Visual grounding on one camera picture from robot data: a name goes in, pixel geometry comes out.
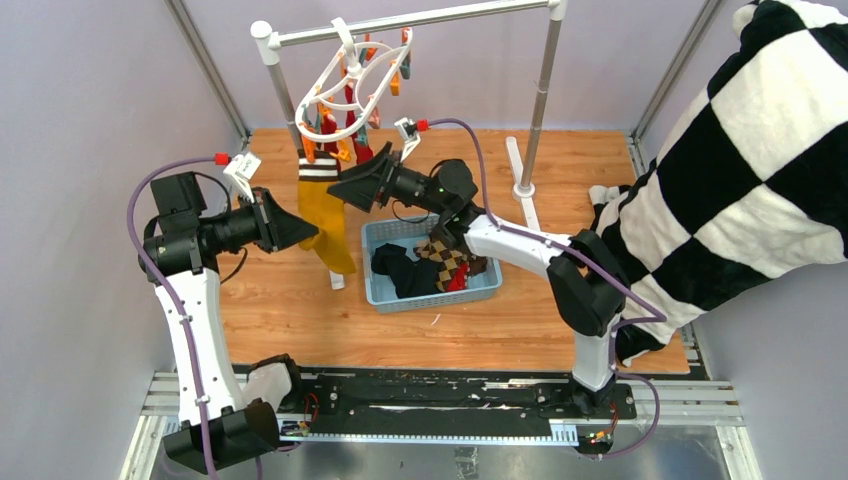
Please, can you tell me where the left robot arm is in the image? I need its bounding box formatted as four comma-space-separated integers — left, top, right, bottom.
131, 171, 318, 478

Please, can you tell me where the white grey drying rack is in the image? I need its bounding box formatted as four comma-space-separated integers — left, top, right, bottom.
249, 0, 571, 291

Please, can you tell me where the black white checkered blanket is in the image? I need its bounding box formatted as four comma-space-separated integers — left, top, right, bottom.
588, 1, 847, 364

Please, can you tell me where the white round sock hanger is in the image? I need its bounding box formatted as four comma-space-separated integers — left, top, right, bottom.
295, 17, 414, 144

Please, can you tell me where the red snowflake christmas sock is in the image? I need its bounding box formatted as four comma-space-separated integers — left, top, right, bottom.
445, 263, 469, 292

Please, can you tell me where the light blue plastic basket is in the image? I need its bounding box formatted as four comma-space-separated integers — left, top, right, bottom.
361, 215, 503, 314

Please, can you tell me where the brown argyle sock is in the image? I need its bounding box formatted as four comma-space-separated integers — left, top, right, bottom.
414, 239, 488, 293

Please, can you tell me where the mustard yellow sock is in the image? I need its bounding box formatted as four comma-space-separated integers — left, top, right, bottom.
297, 151, 356, 275

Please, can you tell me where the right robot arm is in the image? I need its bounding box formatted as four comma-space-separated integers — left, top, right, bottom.
328, 152, 629, 418

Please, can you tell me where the aluminium frame rail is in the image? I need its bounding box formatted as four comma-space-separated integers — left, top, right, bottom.
119, 370, 763, 480

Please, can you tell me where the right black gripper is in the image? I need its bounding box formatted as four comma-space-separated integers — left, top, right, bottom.
327, 143, 449, 218

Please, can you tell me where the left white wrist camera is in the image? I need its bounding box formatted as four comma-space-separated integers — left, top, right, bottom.
223, 151, 262, 203

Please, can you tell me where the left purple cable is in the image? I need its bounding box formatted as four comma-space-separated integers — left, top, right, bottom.
126, 152, 306, 480

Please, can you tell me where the purple cable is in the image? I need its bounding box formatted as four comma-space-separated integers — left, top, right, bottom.
126, 152, 306, 480
415, 117, 669, 461

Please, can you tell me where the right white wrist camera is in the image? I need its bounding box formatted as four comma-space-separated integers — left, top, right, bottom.
394, 117, 422, 163

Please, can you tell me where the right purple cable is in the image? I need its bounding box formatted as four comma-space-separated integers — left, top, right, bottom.
415, 117, 669, 461

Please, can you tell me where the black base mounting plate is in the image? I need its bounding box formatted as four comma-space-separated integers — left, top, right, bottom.
276, 366, 637, 443

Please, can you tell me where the black sock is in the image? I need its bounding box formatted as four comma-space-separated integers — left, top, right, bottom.
390, 259, 440, 299
370, 243, 415, 285

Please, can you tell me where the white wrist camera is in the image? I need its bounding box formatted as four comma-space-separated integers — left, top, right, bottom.
223, 151, 262, 203
394, 117, 422, 163

